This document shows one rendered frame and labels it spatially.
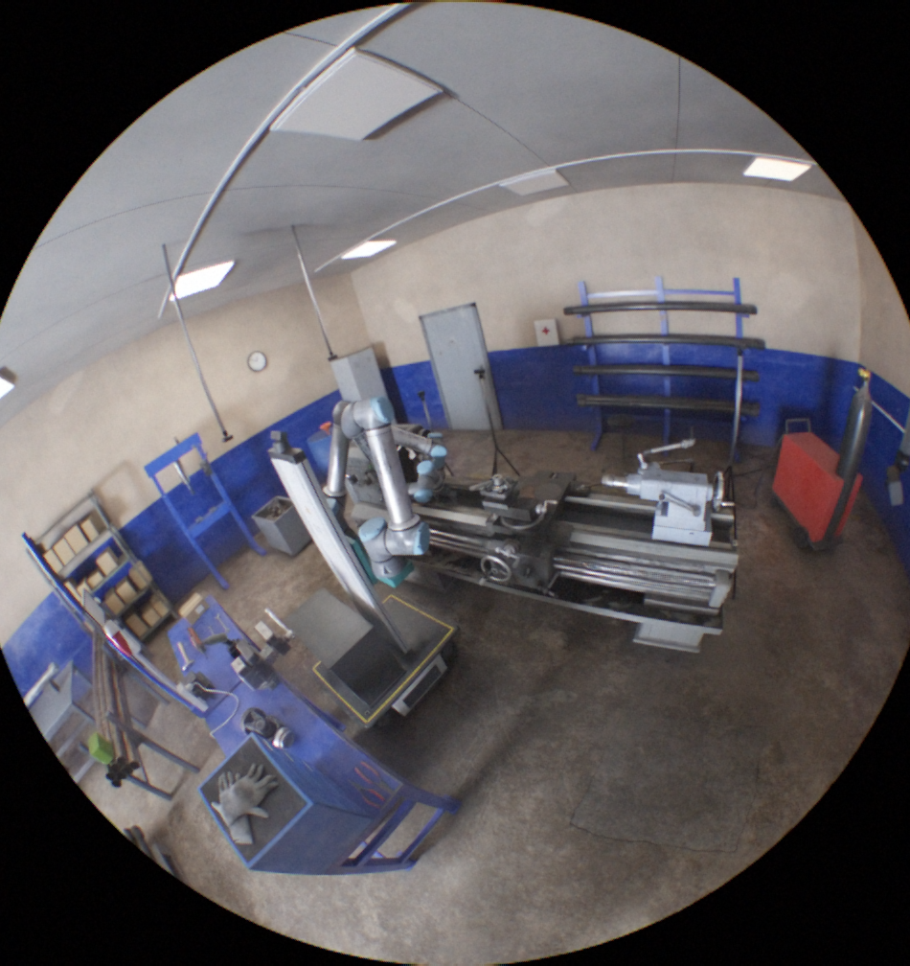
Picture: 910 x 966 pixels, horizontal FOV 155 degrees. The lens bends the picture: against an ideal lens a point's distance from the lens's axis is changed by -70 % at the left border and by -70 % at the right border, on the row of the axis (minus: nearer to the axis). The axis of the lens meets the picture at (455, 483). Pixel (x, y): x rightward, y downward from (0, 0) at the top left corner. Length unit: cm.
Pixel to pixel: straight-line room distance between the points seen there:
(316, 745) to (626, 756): 163
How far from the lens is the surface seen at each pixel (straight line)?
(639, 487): 189
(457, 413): 601
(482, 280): 522
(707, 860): 233
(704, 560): 194
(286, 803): 113
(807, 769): 266
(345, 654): 180
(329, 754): 157
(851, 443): 322
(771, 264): 491
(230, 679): 216
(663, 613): 219
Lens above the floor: 215
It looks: 29 degrees down
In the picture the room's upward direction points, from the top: 16 degrees counter-clockwise
